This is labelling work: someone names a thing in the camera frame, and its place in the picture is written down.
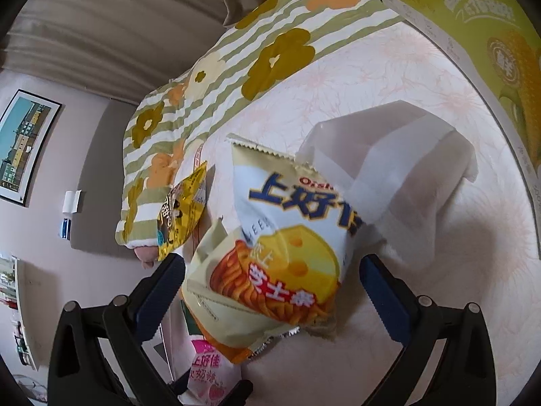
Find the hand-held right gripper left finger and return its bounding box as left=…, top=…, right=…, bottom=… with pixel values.
left=47, top=253, right=187, bottom=406

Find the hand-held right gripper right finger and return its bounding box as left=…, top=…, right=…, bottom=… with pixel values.
left=359, top=254, right=496, bottom=406

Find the white and yellow snack packet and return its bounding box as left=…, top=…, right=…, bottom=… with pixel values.
left=227, top=133, right=364, bottom=339

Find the green cardboard box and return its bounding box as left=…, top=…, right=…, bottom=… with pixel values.
left=366, top=0, right=541, bottom=191

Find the pink pillow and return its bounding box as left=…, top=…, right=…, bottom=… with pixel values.
left=134, top=245, right=158, bottom=270

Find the orange cream snack packet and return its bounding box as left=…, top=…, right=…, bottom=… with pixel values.
left=181, top=218, right=303, bottom=365

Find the pink snack packet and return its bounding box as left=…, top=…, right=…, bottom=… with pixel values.
left=187, top=333, right=242, bottom=404

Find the small yellow snack packet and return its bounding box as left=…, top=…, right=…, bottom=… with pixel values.
left=157, top=161, right=209, bottom=262

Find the white paper roll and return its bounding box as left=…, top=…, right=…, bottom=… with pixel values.
left=63, top=189, right=82, bottom=215

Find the grey headboard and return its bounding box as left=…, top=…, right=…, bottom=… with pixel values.
left=70, top=97, right=146, bottom=258

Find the white shelf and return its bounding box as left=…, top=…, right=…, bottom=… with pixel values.
left=0, top=254, right=47, bottom=402

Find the white paper bag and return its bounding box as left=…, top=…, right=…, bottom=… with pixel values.
left=296, top=99, right=478, bottom=258

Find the framed houses picture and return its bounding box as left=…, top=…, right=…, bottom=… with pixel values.
left=0, top=89, right=63, bottom=208

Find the floral striped blanket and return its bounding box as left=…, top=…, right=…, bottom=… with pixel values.
left=114, top=0, right=402, bottom=251

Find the beige curtain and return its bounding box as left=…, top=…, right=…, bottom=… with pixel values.
left=0, top=0, right=330, bottom=106

